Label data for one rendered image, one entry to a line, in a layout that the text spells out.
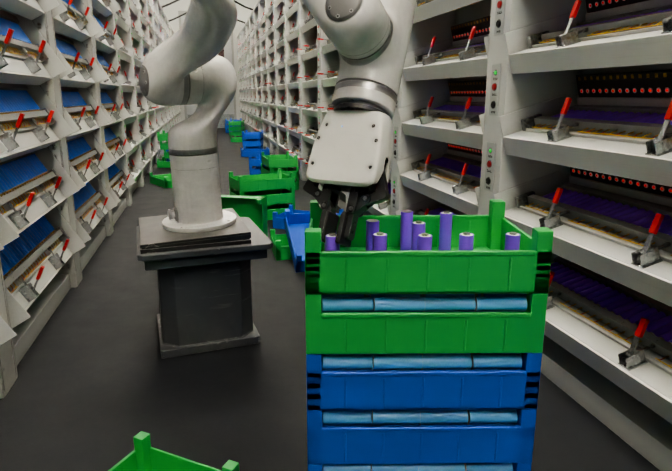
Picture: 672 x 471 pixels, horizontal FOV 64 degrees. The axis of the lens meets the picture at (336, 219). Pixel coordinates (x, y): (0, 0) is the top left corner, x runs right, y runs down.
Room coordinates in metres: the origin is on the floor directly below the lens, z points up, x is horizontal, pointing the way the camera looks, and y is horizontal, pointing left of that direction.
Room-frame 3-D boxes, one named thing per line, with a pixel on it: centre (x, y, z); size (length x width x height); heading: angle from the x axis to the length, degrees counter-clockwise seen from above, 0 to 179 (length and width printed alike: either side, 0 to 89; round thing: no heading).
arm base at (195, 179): (1.36, 0.36, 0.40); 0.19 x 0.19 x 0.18
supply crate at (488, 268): (0.72, -0.11, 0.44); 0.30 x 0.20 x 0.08; 91
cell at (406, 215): (0.78, -0.11, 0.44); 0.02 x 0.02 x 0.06
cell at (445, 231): (0.78, -0.17, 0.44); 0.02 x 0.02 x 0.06
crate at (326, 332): (0.72, -0.11, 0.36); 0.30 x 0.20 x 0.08; 91
